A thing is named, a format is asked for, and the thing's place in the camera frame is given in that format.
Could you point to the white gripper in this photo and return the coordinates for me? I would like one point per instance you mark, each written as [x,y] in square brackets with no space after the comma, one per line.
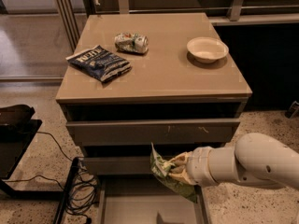
[199,166]

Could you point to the green jalapeno chip bag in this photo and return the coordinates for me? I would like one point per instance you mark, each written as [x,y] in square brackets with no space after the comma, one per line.
[161,169]

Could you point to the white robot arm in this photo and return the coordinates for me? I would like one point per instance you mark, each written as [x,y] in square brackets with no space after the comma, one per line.
[256,160]

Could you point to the top grey drawer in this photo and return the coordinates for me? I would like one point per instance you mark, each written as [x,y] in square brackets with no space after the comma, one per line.
[159,132]

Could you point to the middle grey drawer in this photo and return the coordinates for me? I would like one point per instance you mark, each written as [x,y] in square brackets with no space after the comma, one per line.
[118,165]

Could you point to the bottom open grey drawer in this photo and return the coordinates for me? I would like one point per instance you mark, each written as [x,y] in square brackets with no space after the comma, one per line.
[144,200]

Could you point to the grey drawer cabinet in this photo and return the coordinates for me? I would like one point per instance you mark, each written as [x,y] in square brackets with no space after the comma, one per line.
[165,83]

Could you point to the blue chip bag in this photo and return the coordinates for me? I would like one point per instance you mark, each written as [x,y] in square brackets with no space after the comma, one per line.
[100,63]

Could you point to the white bowl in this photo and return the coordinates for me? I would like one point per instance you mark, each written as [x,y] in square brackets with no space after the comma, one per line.
[207,49]

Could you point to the crushed soda can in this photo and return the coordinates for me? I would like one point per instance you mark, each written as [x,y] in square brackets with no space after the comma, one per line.
[134,43]

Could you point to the metal railing frame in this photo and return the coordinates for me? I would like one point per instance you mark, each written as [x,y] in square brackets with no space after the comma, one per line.
[222,12]

